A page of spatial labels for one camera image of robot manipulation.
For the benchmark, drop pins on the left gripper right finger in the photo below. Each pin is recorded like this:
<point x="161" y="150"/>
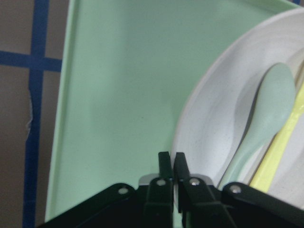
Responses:
<point x="236" y="206"/>

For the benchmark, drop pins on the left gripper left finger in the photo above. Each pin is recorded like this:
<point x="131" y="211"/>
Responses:
<point x="122" y="206"/>

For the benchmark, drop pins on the yellow plastic fork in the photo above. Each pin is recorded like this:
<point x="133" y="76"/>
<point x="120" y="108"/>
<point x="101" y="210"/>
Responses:
<point x="266" y="171"/>

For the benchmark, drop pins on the white round plate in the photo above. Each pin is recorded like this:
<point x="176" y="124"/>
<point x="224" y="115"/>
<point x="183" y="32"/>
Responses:
<point x="214" y="118"/>

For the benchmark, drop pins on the pale green spoon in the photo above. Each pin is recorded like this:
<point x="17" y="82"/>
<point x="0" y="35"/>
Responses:
<point x="274" y="103"/>

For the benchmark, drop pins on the light green tray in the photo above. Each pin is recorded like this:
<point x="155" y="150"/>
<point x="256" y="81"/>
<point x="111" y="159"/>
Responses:
<point x="128" y="68"/>

